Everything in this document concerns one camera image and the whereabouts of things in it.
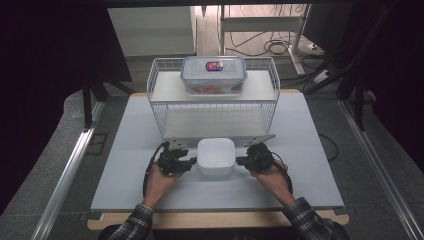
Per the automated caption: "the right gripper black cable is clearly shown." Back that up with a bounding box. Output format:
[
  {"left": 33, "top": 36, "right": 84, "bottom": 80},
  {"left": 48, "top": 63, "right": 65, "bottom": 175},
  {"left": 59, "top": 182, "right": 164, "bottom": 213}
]
[{"left": 271, "top": 151, "right": 294, "bottom": 196}]

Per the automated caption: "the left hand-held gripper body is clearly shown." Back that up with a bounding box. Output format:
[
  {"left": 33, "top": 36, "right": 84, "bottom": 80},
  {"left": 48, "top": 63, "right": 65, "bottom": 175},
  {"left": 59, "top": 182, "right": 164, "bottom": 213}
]
[{"left": 157, "top": 138, "right": 190, "bottom": 176}]

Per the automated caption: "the person's left hand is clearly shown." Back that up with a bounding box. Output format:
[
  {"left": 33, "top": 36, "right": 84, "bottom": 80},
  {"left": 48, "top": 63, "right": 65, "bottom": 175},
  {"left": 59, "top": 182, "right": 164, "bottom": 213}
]
[{"left": 143, "top": 163, "right": 184, "bottom": 204}]

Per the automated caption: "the wooden table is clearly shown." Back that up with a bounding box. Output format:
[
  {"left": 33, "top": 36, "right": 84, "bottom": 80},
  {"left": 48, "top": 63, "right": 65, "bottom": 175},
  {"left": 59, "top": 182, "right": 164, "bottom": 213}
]
[{"left": 87, "top": 88, "right": 350, "bottom": 232}]

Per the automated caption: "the black floor cable loop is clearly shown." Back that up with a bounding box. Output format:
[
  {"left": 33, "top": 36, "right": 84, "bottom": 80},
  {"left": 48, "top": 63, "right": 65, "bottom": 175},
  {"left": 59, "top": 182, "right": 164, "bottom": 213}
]
[{"left": 318, "top": 133, "right": 340, "bottom": 162}]

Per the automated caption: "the pale blue table mat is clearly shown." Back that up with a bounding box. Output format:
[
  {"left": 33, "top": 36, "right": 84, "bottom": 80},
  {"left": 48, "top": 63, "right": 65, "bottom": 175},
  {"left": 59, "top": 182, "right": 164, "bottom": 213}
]
[{"left": 90, "top": 92, "right": 345, "bottom": 212}]

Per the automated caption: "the tangle of black floor cables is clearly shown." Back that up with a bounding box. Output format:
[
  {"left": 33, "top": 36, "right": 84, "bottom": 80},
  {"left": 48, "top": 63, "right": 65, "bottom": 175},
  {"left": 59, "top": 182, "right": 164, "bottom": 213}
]
[{"left": 226, "top": 29, "right": 329, "bottom": 68}]

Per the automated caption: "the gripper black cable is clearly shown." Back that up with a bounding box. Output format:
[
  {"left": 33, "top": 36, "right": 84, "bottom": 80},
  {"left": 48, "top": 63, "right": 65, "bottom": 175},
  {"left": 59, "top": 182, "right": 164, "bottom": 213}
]
[
  {"left": 271, "top": 151, "right": 294, "bottom": 196},
  {"left": 142, "top": 141, "right": 170, "bottom": 198}
]

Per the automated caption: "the black metal stand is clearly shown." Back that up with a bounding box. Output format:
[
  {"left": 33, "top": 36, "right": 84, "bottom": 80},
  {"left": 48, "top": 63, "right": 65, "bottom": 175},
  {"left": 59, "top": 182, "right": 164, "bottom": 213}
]
[{"left": 81, "top": 74, "right": 136, "bottom": 130}]

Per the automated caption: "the clear blue-rimmed lidded container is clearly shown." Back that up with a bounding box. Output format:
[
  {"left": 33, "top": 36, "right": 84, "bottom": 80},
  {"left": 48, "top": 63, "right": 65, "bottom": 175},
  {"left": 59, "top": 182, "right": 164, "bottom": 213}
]
[{"left": 180, "top": 55, "right": 248, "bottom": 97}]

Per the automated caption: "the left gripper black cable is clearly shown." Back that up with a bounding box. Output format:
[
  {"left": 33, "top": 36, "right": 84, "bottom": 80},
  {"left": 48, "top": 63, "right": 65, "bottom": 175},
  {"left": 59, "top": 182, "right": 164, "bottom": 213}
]
[{"left": 142, "top": 141, "right": 170, "bottom": 198}]

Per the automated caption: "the white cabinet panel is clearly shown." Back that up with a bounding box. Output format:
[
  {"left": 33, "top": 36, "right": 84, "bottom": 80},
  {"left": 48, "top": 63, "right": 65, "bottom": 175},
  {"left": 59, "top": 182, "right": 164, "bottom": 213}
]
[{"left": 107, "top": 6, "right": 198, "bottom": 58}]

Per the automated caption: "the dark curtain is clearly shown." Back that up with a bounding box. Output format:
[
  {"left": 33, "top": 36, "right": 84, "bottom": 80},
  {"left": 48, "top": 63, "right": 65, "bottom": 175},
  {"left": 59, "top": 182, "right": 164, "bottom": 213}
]
[
  {"left": 0, "top": 0, "right": 134, "bottom": 216},
  {"left": 301, "top": 0, "right": 424, "bottom": 164}
]

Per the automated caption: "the white power strip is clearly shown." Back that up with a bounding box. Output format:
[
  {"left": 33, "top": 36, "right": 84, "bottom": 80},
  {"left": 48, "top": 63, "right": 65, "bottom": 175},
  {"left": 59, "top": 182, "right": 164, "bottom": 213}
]
[{"left": 312, "top": 69, "right": 332, "bottom": 85}]

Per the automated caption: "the white plastic container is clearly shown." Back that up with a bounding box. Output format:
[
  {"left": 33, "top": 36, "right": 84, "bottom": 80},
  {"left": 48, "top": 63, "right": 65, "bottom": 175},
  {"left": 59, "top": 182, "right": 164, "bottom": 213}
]
[{"left": 196, "top": 137, "right": 237, "bottom": 177}]

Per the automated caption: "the aluminium rail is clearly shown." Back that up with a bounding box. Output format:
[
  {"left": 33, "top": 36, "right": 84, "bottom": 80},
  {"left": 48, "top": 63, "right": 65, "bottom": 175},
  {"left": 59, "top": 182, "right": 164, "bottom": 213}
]
[
  {"left": 30, "top": 128, "right": 96, "bottom": 240},
  {"left": 337, "top": 99, "right": 424, "bottom": 240}
]

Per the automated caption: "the white metal desk frame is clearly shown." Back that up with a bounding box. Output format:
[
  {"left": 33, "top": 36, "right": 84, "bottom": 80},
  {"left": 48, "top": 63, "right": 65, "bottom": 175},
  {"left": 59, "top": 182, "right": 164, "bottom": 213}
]
[{"left": 218, "top": 3, "right": 312, "bottom": 76}]

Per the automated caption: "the person's right hand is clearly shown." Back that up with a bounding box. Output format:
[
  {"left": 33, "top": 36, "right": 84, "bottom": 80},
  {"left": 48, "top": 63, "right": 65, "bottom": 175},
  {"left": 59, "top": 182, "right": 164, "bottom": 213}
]
[{"left": 250, "top": 159, "right": 292, "bottom": 201}]

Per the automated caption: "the dark floor vent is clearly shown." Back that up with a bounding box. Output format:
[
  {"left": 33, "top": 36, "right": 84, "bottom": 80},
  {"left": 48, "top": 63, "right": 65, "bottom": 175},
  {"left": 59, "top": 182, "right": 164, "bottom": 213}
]
[{"left": 85, "top": 132, "right": 110, "bottom": 156}]

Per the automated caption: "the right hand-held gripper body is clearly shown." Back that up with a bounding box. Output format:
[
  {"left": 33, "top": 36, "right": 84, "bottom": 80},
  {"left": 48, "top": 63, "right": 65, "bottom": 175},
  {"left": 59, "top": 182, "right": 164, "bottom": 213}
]
[{"left": 243, "top": 134, "right": 277, "bottom": 174}]

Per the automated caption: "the white wire shelf rack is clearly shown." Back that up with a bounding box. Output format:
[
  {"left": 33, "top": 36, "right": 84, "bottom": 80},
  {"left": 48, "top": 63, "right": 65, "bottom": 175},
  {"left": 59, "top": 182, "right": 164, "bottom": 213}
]
[{"left": 146, "top": 56, "right": 281, "bottom": 140}]

